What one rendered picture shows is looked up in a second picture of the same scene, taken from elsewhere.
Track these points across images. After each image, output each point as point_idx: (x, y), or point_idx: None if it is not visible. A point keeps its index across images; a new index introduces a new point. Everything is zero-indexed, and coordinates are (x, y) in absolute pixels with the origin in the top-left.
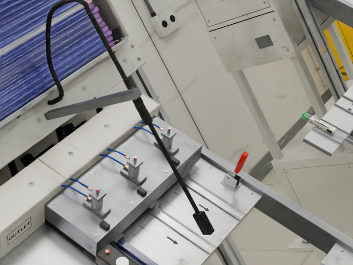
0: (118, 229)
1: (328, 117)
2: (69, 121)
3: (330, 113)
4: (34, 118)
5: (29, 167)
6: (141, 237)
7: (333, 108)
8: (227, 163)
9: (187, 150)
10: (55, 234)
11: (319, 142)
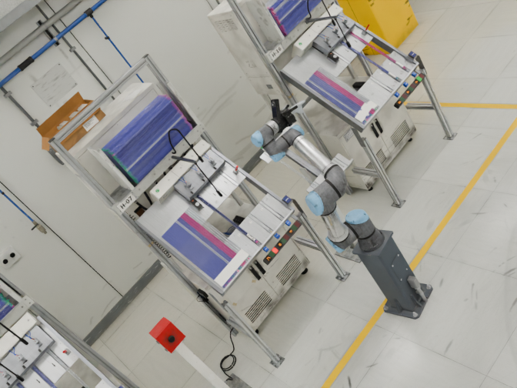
0: (196, 192)
1: None
2: None
3: None
4: (168, 158)
5: (168, 174)
6: (204, 193)
7: None
8: (235, 165)
9: (219, 163)
10: (178, 193)
11: (265, 158)
